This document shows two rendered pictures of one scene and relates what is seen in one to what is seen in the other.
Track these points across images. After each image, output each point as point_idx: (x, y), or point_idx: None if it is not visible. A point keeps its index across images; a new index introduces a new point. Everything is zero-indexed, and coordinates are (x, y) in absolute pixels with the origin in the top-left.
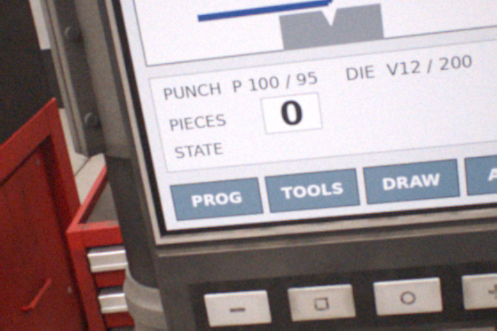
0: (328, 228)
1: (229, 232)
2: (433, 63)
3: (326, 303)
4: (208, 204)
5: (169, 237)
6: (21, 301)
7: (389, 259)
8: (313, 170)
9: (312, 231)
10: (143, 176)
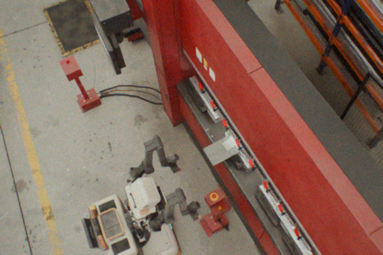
0: (101, 42)
1: (99, 37)
2: (102, 42)
3: (102, 45)
4: (98, 35)
5: (98, 35)
6: None
7: (103, 46)
8: (100, 39)
9: (101, 42)
10: (96, 31)
